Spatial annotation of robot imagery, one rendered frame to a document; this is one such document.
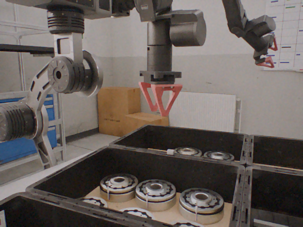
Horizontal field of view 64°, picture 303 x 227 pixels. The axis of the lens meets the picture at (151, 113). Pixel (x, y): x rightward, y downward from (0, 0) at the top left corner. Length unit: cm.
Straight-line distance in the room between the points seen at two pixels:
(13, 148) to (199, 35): 225
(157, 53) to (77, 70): 49
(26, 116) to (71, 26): 59
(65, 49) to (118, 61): 350
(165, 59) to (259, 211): 42
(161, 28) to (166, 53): 5
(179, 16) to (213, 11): 322
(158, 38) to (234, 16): 54
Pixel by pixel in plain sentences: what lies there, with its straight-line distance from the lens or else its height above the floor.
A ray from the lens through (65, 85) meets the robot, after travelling 98.
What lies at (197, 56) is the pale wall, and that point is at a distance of 373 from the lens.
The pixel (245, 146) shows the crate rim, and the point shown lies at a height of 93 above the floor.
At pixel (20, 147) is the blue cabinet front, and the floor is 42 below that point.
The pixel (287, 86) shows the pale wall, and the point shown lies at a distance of 347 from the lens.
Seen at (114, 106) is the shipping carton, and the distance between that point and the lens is 405.
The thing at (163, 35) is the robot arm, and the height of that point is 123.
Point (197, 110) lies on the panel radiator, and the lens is 366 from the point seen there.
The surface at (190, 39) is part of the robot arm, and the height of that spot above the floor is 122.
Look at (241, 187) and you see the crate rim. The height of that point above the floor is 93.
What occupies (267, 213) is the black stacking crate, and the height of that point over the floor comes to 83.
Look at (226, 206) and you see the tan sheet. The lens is 66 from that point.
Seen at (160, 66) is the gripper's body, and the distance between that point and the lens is 54.
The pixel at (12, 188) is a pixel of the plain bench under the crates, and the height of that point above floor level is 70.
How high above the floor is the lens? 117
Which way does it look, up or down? 11 degrees down
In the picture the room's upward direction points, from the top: straight up
